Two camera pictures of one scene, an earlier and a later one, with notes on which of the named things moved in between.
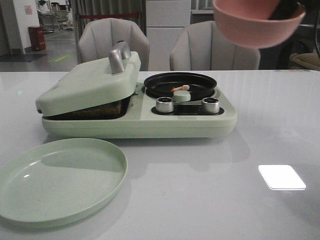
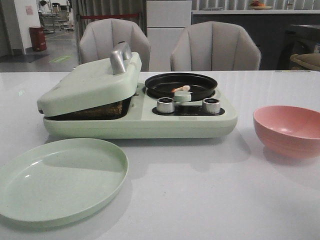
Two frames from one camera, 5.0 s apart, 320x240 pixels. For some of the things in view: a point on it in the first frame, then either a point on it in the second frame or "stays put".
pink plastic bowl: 246,22 to 290,131
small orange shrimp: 183,87 stays put
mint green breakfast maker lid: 93,84 stays put
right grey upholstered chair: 199,46 stays put
